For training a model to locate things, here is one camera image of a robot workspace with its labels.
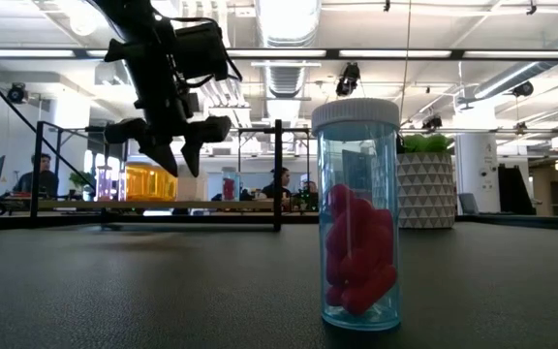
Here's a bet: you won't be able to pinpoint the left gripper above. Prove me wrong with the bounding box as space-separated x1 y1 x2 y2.
103 94 233 178

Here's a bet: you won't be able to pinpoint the small green background plant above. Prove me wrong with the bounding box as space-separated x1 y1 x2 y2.
70 170 94 195

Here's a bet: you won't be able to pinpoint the person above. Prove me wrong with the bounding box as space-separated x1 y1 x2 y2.
299 174 320 212
259 167 293 200
13 152 60 198

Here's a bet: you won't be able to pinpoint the black table mat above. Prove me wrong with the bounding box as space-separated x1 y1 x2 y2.
0 221 558 349

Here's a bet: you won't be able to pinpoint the black ceiling spotlight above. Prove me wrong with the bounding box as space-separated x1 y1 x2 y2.
335 61 361 97
511 79 536 98
6 84 27 105
421 114 444 131

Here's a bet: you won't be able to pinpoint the black overhead light bar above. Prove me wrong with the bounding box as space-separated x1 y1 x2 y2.
0 47 558 62

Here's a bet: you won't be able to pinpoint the tall blue vial red pills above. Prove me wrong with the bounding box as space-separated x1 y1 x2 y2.
310 97 401 332

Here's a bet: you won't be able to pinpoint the succulent in patterned white pot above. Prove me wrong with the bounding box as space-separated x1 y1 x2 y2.
397 134 457 230

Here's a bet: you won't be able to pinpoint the office chair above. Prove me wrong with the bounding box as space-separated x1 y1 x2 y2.
457 192 480 215

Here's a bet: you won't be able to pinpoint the white column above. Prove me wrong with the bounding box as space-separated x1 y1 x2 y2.
454 109 501 214

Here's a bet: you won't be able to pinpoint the black partition panel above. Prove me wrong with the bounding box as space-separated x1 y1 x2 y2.
497 164 537 216

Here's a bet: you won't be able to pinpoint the black shelf frame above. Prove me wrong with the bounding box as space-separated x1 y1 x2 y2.
30 118 312 233

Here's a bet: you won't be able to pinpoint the left camera cable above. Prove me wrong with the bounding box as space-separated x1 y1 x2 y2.
152 16 244 91

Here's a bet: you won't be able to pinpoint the black table frame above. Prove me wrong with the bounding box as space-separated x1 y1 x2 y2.
0 212 558 233

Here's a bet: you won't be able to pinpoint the silver ceiling air duct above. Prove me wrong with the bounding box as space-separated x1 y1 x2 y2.
254 0 323 101

